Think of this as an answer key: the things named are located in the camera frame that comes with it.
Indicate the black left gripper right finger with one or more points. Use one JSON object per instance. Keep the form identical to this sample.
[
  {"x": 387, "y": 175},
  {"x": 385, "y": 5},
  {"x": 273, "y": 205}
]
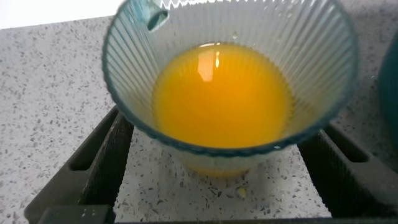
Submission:
[{"x": 348, "y": 186}]

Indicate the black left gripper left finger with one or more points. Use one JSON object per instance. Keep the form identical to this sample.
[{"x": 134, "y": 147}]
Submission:
[{"x": 102, "y": 168}]

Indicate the orange juice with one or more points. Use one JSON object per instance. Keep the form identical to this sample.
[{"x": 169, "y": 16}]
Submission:
[{"x": 217, "y": 102}]

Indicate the ribbed transparent blue cup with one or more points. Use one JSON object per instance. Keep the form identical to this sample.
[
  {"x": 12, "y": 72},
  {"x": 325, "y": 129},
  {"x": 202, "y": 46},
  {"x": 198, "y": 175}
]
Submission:
[{"x": 280, "y": 46}]

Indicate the teal square plastic tray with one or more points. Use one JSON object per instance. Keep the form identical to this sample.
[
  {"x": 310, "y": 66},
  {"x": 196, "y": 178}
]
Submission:
[{"x": 390, "y": 90}]

